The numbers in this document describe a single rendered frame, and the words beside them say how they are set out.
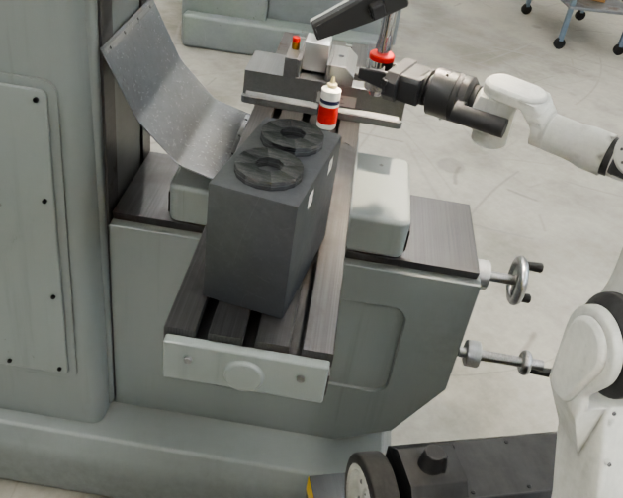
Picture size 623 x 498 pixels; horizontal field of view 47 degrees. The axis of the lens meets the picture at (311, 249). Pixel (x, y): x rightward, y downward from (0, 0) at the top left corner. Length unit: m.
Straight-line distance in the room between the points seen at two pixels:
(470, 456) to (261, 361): 0.57
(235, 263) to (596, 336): 0.48
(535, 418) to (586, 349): 1.38
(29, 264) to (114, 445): 0.51
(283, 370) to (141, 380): 0.91
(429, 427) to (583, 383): 1.24
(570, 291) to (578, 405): 1.92
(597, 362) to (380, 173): 0.76
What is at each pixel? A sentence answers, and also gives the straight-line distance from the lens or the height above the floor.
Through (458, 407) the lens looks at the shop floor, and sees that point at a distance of 2.32.
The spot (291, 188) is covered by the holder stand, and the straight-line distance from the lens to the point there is 0.92.
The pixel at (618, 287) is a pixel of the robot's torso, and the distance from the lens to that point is 1.04.
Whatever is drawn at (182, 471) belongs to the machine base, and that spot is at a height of 0.15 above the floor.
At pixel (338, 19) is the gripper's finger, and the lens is 0.64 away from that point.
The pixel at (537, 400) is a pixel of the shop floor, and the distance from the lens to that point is 2.45.
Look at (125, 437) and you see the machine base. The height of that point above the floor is 0.20.
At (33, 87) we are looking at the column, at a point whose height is 1.05.
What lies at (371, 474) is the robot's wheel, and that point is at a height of 0.60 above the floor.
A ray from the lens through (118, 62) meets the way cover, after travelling 1.41.
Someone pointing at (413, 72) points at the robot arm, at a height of 1.15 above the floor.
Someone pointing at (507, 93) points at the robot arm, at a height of 1.18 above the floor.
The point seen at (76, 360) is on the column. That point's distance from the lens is 1.76.
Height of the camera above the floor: 1.63
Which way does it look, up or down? 36 degrees down
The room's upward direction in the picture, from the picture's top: 9 degrees clockwise
